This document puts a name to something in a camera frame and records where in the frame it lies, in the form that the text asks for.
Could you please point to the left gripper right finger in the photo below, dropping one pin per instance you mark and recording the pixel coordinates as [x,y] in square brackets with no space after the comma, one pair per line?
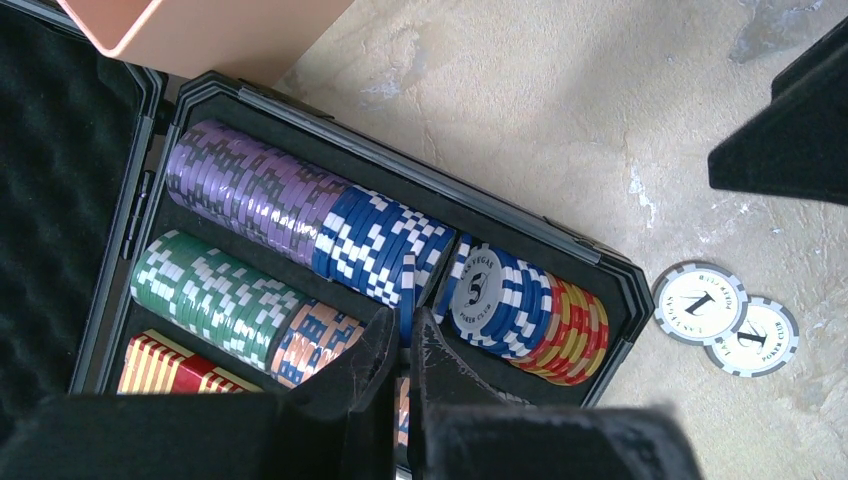
[462,429]

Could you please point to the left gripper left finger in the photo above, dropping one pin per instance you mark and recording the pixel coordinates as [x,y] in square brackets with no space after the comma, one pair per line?
[339,424]

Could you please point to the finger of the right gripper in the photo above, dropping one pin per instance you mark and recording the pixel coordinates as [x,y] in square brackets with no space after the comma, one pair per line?
[796,147]

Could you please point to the red playing card deck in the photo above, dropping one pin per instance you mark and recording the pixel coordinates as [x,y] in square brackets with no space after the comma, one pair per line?
[154,364]

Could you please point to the pink brown chip row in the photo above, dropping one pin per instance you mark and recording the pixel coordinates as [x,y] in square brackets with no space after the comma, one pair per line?
[317,335]

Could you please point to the navy orange chip row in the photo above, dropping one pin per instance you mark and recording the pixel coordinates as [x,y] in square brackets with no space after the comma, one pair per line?
[496,301]

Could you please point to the green white chip row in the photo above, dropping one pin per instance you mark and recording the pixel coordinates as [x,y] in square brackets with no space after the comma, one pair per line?
[214,296]

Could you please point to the purple chip row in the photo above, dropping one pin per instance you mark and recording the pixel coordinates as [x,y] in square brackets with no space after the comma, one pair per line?
[254,189]

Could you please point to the black poker case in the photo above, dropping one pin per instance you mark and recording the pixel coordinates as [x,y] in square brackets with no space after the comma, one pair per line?
[96,165]

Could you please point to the orange desk organizer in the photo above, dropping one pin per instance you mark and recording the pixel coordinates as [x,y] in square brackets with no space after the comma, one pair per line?
[256,40]

